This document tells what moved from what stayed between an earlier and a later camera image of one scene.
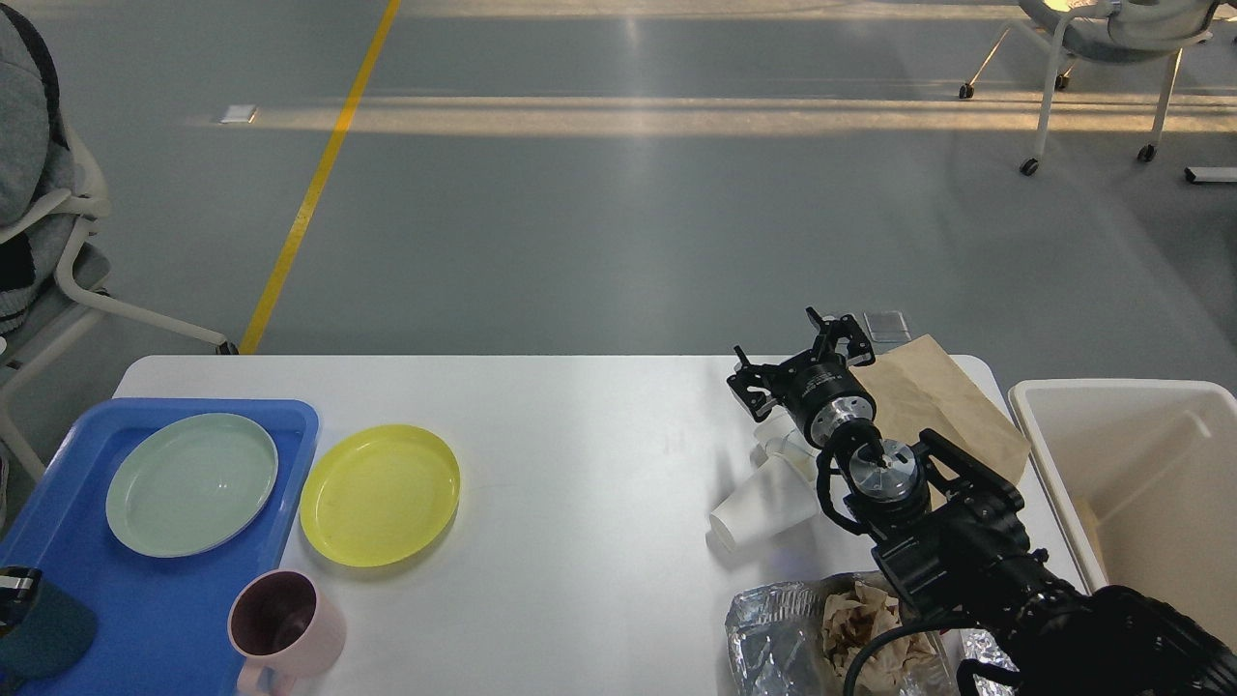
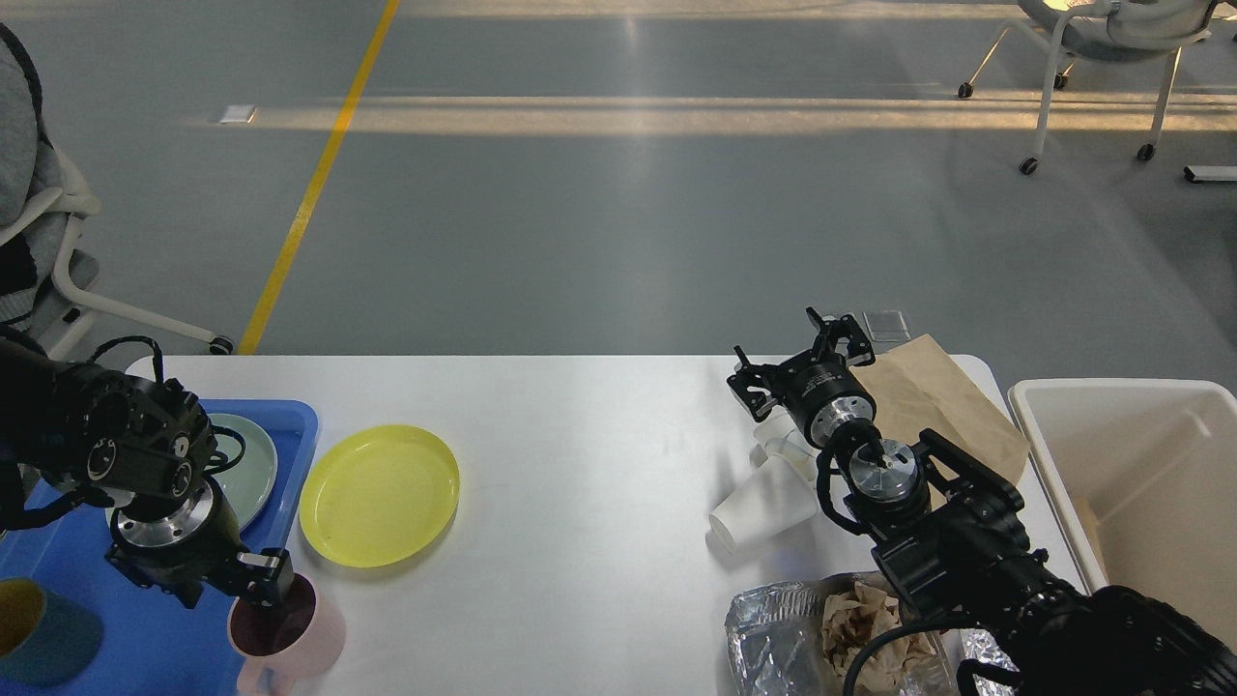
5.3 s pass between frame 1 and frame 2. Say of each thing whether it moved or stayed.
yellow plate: stayed
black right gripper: stayed
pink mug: stayed
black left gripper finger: moved
